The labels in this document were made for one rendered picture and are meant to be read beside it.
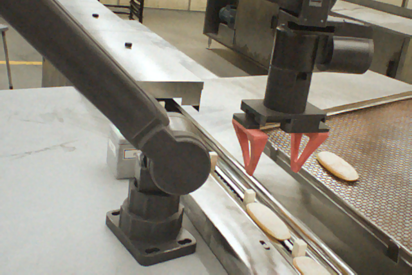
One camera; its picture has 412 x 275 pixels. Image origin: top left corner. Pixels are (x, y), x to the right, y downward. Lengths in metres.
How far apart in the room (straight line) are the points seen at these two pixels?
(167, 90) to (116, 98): 0.51
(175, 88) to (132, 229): 0.50
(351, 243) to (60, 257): 0.42
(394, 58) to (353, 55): 2.80
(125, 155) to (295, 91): 0.33
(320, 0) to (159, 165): 0.28
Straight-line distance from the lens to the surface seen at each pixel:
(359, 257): 0.81
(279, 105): 0.69
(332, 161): 0.88
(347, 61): 0.71
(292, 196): 0.94
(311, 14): 0.66
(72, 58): 0.63
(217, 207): 0.77
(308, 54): 0.68
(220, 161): 0.94
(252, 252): 0.68
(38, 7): 0.62
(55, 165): 0.95
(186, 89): 1.16
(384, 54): 3.57
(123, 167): 0.90
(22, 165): 0.95
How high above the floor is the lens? 1.23
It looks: 20 degrees down
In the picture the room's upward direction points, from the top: 8 degrees clockwise
